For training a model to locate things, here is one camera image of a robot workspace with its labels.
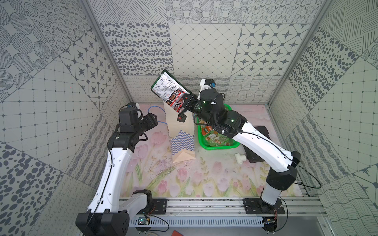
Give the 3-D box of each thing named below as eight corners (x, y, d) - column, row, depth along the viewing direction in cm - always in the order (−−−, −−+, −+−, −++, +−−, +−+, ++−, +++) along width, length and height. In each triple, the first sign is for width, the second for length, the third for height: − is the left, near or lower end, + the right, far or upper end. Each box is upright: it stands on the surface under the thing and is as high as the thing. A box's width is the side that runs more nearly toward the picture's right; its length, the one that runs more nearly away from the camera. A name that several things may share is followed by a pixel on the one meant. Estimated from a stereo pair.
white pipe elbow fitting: (236, 163, 90) (237, 161, 88) (234, 155, 94) (236, 153, 92) (245, 163, 90) (247, 162, 88) (243, 155, 94) (245, 153, 92)
